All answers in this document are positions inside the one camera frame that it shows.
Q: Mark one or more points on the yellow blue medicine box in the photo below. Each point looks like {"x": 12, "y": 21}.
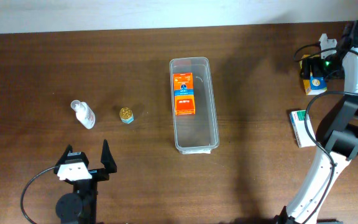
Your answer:
{"x": 314, "y": 86}

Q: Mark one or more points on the orange red medicine box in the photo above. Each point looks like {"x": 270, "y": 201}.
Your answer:
{"x": 183, "y": 93}

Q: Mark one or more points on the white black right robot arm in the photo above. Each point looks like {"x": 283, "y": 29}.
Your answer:
{"x": 336, "y": 138}

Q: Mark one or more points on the white green medicine box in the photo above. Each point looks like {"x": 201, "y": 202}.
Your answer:
{"x": 297, "y": 119}

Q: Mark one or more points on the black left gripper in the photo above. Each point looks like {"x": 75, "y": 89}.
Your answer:
{"x": 102, "y": 174}

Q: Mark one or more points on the small jar gold lid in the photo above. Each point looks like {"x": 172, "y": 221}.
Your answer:
{"x": 126, "y": 115}

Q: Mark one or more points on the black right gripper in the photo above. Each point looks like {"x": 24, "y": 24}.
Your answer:
{"x": 316, "y": 70}

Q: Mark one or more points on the white lotion bottle clear cap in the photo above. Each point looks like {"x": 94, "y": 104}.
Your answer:
{"x": 84, "y": 113}

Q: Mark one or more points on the clear plastic container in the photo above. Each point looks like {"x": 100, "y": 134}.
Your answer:
{"x": 197, "y": 133}

